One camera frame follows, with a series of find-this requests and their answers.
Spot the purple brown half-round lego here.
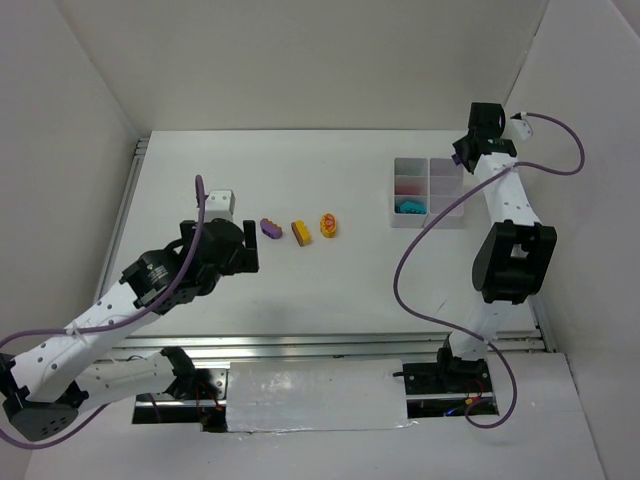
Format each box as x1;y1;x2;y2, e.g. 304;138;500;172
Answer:
259;218;283;239

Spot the yellow brown lego brick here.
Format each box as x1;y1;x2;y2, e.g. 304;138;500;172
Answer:
291;220;312;247

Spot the yellow butterfly lego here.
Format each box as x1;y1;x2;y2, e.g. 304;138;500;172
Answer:
320;213;338;238

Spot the teal lego plate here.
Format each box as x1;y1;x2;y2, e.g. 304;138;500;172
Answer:
395;200;428;215

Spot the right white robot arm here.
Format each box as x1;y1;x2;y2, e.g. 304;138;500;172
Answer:
397;102;557;395

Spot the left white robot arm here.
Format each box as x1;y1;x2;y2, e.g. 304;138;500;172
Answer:
1;218;259;447

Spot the white compartment organizer tray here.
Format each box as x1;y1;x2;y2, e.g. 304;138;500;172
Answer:
389;157;465;229

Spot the white foil-taped panel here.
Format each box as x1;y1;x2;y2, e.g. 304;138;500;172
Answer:
226;359;409;433

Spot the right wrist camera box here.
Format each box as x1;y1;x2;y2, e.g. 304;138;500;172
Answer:
503;112;533;142

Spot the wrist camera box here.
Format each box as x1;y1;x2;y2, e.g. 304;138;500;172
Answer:
205;189;236;222
503;112;533;142

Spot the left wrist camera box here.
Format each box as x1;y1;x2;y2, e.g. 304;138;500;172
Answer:
205;189;236;222

